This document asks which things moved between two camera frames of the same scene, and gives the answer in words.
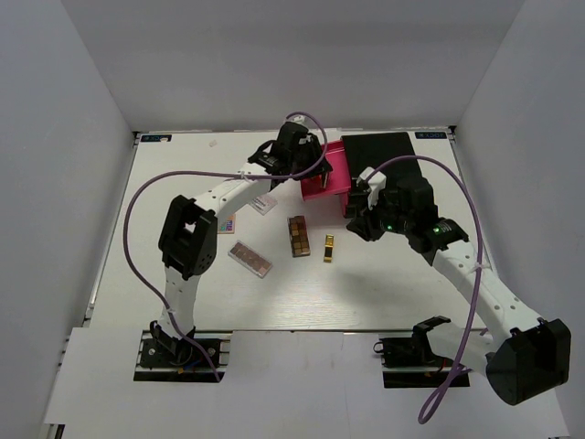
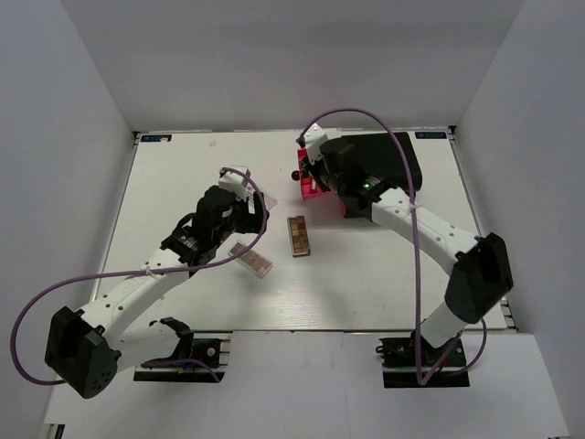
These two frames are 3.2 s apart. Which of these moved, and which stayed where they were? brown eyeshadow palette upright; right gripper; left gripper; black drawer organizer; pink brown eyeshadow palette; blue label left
Moved: left gripper; right gripper
Stayed: brown eyeshadow palette upright; pink brown eyeshadow palette; blue label left; black drawer organizer
